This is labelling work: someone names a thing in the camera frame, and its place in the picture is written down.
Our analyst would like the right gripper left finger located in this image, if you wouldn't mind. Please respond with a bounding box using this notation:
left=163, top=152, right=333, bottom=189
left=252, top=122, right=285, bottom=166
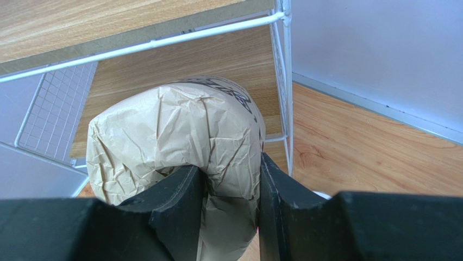
left=1, top=166, right=204, bottom=260

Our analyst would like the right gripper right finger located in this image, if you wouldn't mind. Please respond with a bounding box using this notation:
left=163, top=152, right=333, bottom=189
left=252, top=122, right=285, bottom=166
left=259, top=153, right=462, bottom=260

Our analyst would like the brown paper roll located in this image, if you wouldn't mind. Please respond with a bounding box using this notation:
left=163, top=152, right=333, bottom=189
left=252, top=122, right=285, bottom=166
left=86, top=76, right=266, bottom=260

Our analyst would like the white wire wooden shelf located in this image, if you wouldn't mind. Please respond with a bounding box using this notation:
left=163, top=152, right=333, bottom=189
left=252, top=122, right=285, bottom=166
left=1, top=1, right=293, bottom=198

